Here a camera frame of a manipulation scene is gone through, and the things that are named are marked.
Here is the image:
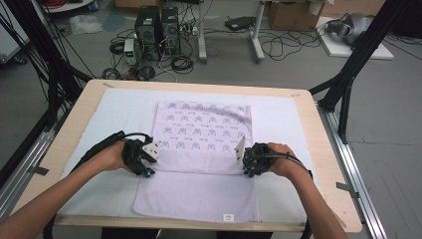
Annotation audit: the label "person's right hand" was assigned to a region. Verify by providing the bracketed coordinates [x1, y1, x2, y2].
[266, 142, 305, 178]

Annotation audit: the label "black tape strip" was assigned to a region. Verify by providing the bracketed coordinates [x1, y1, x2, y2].
[27, 165, 50, 176]
[335, 181, 360, 199]

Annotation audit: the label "slim black computer tower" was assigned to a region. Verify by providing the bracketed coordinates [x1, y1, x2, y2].
[160, 6, 182, 56]

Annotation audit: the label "aluminium rail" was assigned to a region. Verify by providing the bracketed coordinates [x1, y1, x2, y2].
[0, 128, 57, 218]
[317, 105, 388, 239]

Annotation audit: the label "white floor board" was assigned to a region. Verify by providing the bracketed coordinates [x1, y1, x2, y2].
[315, 16, 395, 61]

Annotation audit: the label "coiled black cable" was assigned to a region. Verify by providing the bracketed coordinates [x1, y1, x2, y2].
[170, 54, 195, 76]

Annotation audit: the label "clear plastic bag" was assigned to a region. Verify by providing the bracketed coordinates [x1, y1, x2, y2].
[69, 14, 105, 36]

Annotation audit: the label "white cabinet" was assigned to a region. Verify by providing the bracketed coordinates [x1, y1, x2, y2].
[0, 6, 32, 65]

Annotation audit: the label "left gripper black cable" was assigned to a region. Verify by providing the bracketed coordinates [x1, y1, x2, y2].
[43, 129, 154, 239]

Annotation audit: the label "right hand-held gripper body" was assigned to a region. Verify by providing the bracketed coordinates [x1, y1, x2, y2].
[234, 134, 277, 175]

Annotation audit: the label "person's left hand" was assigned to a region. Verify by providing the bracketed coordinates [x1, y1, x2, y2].
[96, 141, 132, 173]

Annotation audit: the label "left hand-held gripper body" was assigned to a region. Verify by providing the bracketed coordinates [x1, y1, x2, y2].
[122, 138, 161, 175]

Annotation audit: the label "loose black floor cables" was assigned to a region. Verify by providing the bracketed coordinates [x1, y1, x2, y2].
[258, 28, 330, 63]

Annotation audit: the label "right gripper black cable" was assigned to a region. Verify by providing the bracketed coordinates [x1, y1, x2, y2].
[262, 150, 316, 239]

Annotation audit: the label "black flat device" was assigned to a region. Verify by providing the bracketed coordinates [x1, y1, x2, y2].
[224, 15, 258, 32]

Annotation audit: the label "white power supply box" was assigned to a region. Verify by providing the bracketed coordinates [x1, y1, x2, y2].
[123, 38, 138, 66]

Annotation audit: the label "white desk leg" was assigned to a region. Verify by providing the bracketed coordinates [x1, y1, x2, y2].
[196, 0, 209, 65]
[250, 0, 267, 64]

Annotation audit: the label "lilac towel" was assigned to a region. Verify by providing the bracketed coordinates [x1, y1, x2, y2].
[132, 100, 259, 224]

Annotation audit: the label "black frame stand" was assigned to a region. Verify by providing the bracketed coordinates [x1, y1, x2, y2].
[308, 0, 413, 145]
[0, 0, 95, 132]

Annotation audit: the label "brown cardboard box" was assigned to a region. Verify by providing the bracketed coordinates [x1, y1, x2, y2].
[267, 0, 326, 32]

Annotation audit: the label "large black computer tower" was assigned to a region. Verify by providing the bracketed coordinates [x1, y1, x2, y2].
[133, 5, 162, 62]

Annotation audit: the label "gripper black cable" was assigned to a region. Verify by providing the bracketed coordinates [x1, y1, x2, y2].
[43, 129, 154, 239]
[262, 150, 316, 239]

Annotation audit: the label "white round table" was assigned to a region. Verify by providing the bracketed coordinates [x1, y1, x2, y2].
[42, 0, 96, 14]

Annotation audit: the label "white grid mat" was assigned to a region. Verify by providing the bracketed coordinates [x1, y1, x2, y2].
[56, 88, 320, 224]

